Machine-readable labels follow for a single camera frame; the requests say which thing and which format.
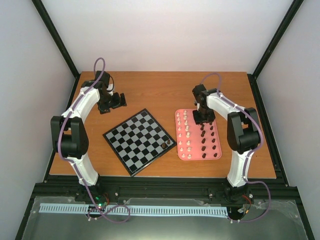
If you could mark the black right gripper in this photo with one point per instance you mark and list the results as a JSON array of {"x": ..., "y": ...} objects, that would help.
[{"x": 198, "y": 120}]

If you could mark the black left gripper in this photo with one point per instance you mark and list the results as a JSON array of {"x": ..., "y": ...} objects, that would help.
[{"x": 103, "y": 108}]

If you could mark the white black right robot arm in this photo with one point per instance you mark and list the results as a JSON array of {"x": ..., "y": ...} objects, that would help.
[{"x": 244, "y": 134}]

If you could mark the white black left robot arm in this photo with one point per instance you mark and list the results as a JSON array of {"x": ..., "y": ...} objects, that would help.
[{"x": 69, "y": 137}]

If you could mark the pink plastic tray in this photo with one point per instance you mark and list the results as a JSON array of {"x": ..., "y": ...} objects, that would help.
[{"x": 196, "y": 139}]

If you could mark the black white chessboard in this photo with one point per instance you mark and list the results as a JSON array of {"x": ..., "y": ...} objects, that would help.
[{"x": 137, "y": 141}]

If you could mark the black aluminium frame base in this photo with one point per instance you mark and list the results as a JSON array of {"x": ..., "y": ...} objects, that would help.
[{"x": 162, "y": 92}]

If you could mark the black left frame post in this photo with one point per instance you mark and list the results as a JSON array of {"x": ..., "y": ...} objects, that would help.
[{"x": 44, "y": 15}]

